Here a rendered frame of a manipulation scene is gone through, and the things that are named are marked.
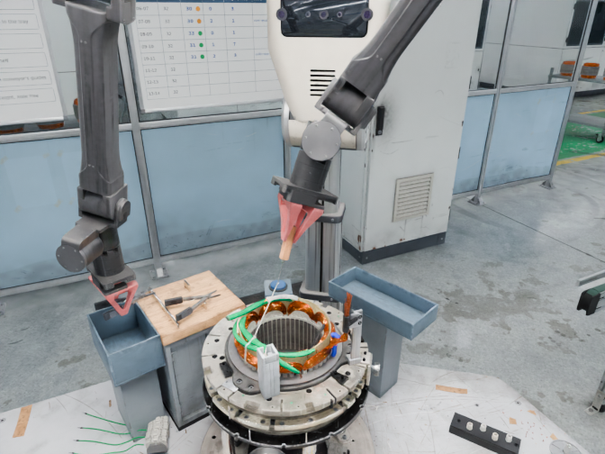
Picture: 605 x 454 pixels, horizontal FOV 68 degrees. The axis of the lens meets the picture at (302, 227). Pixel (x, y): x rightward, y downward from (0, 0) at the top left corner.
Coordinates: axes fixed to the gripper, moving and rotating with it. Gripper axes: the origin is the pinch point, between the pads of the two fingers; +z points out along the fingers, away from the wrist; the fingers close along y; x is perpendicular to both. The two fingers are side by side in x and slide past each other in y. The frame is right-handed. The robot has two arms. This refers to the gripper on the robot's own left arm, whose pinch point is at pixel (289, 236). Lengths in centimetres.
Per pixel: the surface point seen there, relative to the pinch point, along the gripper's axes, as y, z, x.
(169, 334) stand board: -10.8, 31.3, 18.6
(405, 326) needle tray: 35.8, 16.1, 3.8
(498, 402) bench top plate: 71, 32, 0
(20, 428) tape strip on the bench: -35, 70, 36
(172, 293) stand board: -8.9, 29.0, 34.1
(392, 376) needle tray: 48, 36, 14
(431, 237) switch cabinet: 213, 33, 198
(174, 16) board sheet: -5, -53, 219
